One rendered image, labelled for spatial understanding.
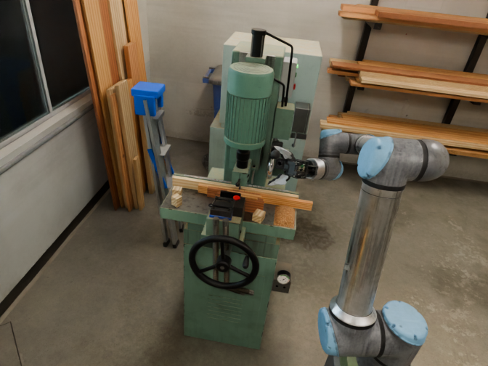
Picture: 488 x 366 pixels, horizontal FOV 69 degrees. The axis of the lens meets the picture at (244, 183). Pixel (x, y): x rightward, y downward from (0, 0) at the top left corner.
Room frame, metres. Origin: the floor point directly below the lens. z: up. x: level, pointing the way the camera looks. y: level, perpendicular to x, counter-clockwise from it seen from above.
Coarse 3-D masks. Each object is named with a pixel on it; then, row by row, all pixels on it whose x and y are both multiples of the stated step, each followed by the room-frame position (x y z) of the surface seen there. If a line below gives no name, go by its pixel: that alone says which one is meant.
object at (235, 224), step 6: (234, 216) 1.14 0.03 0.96; (210, 222) 1.11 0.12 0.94; (234, 222) 1.10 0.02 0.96; (240, 222) 1.11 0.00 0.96; (210, 228) 1.10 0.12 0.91; (222, 228) 1.10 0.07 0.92; (234, 228) 1.10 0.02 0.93; (240, 228) 1.13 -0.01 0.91; (210, 234) 1.10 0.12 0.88; (222, 234) 1.10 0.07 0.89; (234, 234) 1.10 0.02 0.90
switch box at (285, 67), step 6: (288, 60) 1.64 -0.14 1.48; (294, 60) 1.65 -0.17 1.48; (282, 66) 1.62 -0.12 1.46; (288, 66) 1.61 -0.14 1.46; (294, 66) 1.61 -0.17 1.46; (282, 72) 1.62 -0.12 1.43; (294, 72) 1.61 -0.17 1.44; (282, 78) 1.61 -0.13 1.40; (294, 78) 1.62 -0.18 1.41; (288, 90) 1.61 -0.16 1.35; (288, 96) 1.61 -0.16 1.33
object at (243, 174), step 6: (234, 168) 1.33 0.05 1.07; (240, 168) 1.34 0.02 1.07; (246, 168) 1.34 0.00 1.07; (234, 174) 1.31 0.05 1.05; (240, 174) 1.31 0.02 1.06; (246, 174) 1.30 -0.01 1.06; (234, 180) 1.31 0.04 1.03; (240, 180) 1.31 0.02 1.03; (246, 180) 1.30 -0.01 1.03; (246, 186) 1.31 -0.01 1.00
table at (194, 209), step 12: (168, 192) 1.34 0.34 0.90; (192, 192) 1.36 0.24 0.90; (168, 204) 1.25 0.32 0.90; (192, 204) 1.27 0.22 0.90; (204, 204) 1.28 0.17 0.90; (264, 204) 1.33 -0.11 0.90; (168, 216) 1.22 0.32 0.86; (180, 216) 1.21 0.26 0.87; (192, 216) 1.21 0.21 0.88; (204, 216) 1.20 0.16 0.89; (252, 216) 1.23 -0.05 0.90; (204, 228) 1.15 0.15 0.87; (252, 228) 1.18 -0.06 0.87; (264, 228) 1.18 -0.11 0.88; (276, 228) 1.18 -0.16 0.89; (288, 228) 1.17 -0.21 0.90
